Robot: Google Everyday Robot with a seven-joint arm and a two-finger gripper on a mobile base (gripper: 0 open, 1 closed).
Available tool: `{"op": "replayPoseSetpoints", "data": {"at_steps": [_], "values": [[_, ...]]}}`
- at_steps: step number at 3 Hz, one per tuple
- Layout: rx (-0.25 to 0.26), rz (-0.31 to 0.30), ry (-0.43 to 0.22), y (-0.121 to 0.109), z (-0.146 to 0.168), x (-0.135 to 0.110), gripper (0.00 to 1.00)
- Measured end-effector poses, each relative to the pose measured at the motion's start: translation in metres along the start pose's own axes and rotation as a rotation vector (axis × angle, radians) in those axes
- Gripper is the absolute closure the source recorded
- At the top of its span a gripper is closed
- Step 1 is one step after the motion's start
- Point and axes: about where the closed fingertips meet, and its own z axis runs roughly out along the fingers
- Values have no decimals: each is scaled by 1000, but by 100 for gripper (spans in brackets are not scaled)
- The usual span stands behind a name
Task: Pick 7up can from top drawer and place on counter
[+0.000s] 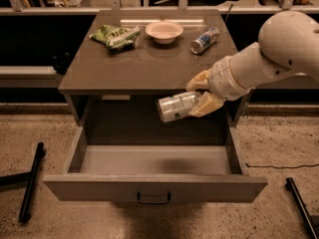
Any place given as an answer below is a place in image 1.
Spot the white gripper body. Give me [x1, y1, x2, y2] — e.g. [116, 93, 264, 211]
[208, 56, 249, 101]

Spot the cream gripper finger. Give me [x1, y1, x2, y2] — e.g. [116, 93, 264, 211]
[188, 92, 224, 118]
[185, 70, 210, 92]

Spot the silver 7up can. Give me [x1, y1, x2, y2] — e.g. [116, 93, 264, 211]
[158, 92, 201, 122]

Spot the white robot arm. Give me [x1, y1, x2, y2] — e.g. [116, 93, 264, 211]
[186, 11, 319, 118]

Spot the blue silver soda can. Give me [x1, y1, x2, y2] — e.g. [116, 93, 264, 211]
[190, 27, 219, 55]

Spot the grey cabinet counter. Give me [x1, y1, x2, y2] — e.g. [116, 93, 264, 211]
[59, 9, 250, 128]

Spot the open grey top drawer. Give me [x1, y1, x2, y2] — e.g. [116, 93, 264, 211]
[44, 114, 267, 203]

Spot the white bowl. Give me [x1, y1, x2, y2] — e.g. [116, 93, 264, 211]
[146, 21, 183, 44]

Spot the green chip bag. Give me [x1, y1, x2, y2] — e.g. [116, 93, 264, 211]
[89, 25, 141, 50]

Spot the black stand leg right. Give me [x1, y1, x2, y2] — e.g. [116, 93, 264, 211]
[285, 177, 319, 239]

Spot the black stand leg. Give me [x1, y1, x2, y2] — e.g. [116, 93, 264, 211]
[0, 142, 46, 223]
[285, 177, 319, 239]

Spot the black object beside cabinet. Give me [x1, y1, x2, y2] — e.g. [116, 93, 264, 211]
[52, 53, 70, 75]

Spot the black stand leg left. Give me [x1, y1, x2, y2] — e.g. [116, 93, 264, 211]
[0, 142, 46, 223]

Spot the black floor cable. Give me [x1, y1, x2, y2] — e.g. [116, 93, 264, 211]
[244, 162, 319, 170]

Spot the black drawer handle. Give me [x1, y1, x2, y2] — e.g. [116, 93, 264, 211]
[137, 192, 171, 204]

